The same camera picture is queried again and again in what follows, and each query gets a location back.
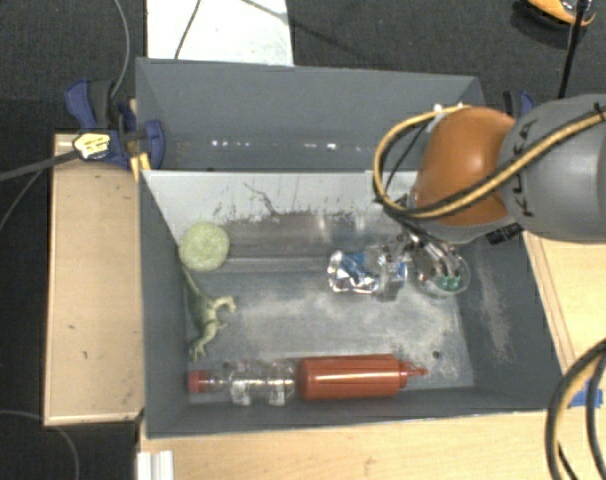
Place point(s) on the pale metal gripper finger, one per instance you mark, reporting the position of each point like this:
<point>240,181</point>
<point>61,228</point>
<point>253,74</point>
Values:
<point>390,255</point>
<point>396,280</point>

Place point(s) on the red squeeze bottle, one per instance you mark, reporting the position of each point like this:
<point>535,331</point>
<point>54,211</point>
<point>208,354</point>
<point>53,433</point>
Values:
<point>348,377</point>

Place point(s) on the grey metal bin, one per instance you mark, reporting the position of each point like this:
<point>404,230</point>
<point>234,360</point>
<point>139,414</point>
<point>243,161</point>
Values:
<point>293,118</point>

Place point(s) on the clear plastic bottle red cap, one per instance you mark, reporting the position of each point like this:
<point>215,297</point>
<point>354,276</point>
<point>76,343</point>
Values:
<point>248,384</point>

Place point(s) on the pale green ball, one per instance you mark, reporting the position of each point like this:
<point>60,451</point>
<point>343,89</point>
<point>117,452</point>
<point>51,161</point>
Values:
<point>204,246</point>

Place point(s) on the green toy dinosaur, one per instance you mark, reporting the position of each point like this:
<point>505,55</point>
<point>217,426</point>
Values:
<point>206,313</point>

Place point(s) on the pale wood board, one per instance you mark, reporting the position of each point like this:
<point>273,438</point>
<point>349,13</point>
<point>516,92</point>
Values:
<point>93,278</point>

